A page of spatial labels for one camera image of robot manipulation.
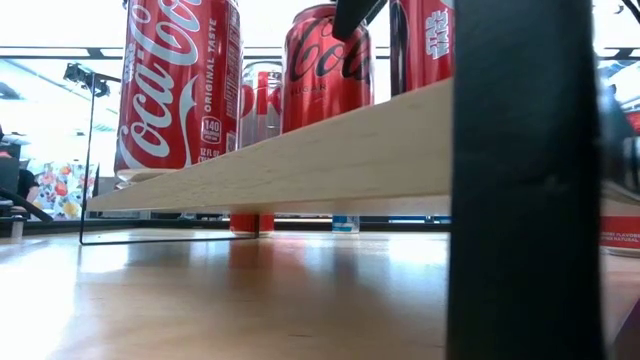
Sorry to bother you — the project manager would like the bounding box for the red Coca-Cola Zero Sugar can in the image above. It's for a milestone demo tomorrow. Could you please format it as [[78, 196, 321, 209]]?
[[280, 3, 376, 135]]

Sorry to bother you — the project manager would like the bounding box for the red Coca-Cola Star Wars can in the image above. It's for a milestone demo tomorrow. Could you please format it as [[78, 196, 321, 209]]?
[[388, 0, 456, 99]]

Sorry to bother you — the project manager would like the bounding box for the wooden shelf with black legs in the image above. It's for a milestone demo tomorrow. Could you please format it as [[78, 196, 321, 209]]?
[[78, 0, 640, 360]]

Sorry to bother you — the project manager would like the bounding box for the red Coca-Cola Original Taste can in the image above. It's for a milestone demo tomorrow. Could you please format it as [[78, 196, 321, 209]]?
[[113, 0, 245, 184]]

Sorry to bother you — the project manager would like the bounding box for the red cherry Coca-Cola Zero can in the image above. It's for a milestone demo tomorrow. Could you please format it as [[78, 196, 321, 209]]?
[[599, 215, 640, 259]]

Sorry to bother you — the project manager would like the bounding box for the blue silver Red Bull can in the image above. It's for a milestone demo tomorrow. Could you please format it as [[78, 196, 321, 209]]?
[[332, 214, 361, 235]]

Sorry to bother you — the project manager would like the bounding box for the black ceiling-mounted device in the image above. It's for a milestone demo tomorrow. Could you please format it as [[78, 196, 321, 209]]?
[[62, 62, 112, 100]]

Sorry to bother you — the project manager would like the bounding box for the floral patterned cloth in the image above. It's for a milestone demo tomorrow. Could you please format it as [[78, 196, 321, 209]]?
[[29, 160, 100, 221]]

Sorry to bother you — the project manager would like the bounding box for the person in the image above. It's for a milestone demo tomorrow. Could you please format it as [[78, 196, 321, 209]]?
[[14, 168, 42, 202]]

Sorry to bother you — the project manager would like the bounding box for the black equipment box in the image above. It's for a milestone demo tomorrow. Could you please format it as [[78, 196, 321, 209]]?
[[0, 142, 22, 196]]

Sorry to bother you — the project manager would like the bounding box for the black chair armrest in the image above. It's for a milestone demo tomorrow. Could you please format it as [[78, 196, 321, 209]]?
[[0, 187, 54, 237]]

